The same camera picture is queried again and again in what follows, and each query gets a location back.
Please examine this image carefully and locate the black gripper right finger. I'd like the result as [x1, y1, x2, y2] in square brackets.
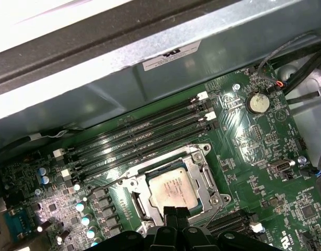
[176, 207, 275, 251]

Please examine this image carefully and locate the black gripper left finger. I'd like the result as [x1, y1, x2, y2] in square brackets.
[84, 206, 181, 251]

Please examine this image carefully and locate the silver CPU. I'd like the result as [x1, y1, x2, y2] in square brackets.
[147, 168, 199, 215]

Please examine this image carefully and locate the thin wire locking lever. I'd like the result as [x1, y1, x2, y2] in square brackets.
[204, 205, 225, 230]
[87, 179, 124, 199]

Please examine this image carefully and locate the metal socket cover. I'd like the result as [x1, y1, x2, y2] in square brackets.
[125, 154, 225, 228]

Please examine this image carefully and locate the black RAM slot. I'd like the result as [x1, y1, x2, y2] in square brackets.
[60, 111, 217, 178]
[210, 219, 265, 237]
[70, 120, 220, 186]
[63, 100, 213, 168]
[199, 209, 255, 231]
[52, 91, 209, 159]

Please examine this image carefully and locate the green motherboard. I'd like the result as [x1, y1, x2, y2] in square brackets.
[0, 69, 321, 251]

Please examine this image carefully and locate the coin battery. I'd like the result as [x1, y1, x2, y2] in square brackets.
[246, 91, 270, 115]

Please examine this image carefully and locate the black PC case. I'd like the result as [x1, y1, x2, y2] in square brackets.
[0, 0, 321, 168]

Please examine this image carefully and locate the silver rear port block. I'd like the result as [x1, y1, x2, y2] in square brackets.
[0, 197, 43, 251]

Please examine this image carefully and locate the white case label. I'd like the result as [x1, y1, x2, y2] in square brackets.
[142, 40, 202, 71]

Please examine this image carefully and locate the black cable with white tape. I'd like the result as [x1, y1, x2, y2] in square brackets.
[0, 128, 83, 160]

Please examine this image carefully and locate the thick black wire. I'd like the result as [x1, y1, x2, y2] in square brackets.
[269, 44, 321, 96]

